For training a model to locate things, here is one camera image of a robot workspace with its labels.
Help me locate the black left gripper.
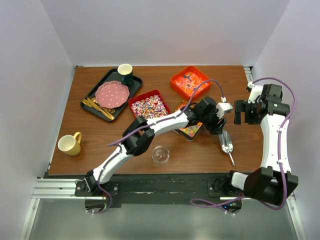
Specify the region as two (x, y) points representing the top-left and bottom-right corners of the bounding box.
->
(200, 106), (227, 136)

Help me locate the tin of star candies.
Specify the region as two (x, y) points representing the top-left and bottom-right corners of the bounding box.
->
(173, 100), (203, 141)

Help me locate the silver metal scoop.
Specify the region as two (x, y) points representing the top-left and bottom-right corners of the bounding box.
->
(218, 130), (236, 166)

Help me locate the red box of swirl candies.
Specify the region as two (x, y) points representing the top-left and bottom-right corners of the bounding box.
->
(128, 89), (171, 119)

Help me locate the clear glass jar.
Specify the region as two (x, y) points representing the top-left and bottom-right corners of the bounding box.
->
(151, 145), (170, 165)

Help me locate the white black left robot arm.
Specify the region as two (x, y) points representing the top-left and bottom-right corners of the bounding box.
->
(84, 96), (233, 196)

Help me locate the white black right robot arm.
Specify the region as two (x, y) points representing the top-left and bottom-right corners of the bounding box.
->
(222, 82), (299, 210)

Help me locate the orange box of candies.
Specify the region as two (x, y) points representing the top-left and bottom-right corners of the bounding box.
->
(170, 65), (210, 101)

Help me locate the dark green mug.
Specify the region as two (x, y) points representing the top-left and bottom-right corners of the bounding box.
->
(117, 63), (133, 86)

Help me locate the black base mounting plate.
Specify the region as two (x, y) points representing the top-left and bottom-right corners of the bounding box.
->
(75, 173), (242, 210)

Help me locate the pink polka dot plate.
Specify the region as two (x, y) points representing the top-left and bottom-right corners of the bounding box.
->
(95, 80), (130, 109)

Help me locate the black serving tray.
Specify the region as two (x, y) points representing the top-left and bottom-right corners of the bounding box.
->
(80, 68), (143, 122)

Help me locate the gold cutlery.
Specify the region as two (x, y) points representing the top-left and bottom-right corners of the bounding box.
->
(82, 98), (115, 121)

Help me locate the yellow mug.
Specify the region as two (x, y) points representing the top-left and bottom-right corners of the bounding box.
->
(57, 132), (82, 156)

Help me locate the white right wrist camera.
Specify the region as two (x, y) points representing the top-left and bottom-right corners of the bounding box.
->
(246, 81), (263, 104)

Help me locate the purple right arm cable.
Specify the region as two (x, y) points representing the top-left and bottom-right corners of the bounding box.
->
(190, 76), (297, 210)

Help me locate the aluminium frame rail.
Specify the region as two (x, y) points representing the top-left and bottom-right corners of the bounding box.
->
(31, 178), (296, 200)

